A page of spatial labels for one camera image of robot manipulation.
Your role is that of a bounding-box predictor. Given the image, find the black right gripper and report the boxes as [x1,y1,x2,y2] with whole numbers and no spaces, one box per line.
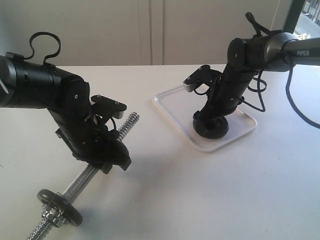
[193,64,257,122]

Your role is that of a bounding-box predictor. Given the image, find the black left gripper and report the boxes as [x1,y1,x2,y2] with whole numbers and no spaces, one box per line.
[49,103,132,175]

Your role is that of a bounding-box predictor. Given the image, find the chrome threaded dumbbell bar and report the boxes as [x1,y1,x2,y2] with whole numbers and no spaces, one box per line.
[25,111,140,240]

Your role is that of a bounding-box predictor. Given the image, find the black weight plate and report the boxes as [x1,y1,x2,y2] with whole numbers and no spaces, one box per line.
[37,189,83,227]
[193,117,229,139]

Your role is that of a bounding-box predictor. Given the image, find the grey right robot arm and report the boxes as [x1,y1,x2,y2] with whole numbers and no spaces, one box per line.
[183,32,320,130]

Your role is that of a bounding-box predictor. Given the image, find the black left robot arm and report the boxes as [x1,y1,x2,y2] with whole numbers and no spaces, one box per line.
[0,54,132,173]

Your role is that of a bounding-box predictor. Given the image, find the white plastic tray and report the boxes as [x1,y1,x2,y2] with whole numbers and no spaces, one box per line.
[153,85,258,152]

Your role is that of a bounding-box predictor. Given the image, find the chrome spin-lock collar nut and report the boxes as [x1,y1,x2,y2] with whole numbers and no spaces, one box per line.
[41,207,63,228]

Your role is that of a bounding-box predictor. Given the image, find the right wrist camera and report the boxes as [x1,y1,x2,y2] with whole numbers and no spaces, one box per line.
[183,64,222,93]

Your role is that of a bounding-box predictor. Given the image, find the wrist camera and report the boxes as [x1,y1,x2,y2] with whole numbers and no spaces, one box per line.
[90,94,127,119]
[183,64,222,93]

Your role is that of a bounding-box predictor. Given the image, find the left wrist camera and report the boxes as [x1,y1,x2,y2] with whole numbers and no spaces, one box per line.
[90,94,127,119]

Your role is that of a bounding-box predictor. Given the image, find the dark window frame post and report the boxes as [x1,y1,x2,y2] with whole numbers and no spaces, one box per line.
[282,0,306,33]

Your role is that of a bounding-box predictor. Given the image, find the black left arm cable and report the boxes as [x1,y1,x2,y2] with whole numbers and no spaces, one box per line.
[23,31,62,65]

